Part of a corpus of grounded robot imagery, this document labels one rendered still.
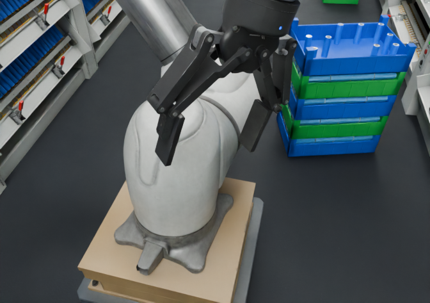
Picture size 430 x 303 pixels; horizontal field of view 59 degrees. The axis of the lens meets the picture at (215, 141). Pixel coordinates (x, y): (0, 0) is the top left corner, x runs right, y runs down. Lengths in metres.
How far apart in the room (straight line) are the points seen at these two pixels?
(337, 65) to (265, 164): 0.39
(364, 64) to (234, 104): 0.55
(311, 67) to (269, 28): 0.70
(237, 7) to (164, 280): 0.48
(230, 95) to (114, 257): 0.36
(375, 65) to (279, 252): 0.58
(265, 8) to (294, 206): 0.85
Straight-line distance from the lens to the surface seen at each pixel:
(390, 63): 1.17
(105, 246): 0.75
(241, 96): 0.70
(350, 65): 1.12
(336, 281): 1.06
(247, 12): 0.39
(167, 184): 0.57
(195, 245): 0.70
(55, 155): 1.39
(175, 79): 0.39
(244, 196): 0.80
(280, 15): 0.39
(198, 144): 0.55
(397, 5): 2.15
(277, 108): 0.50
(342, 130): 1.27
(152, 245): 0.69
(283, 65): 0.48
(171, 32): 0.70
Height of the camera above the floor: 0.90
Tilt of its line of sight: 43 degrees down
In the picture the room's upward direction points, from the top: straight up
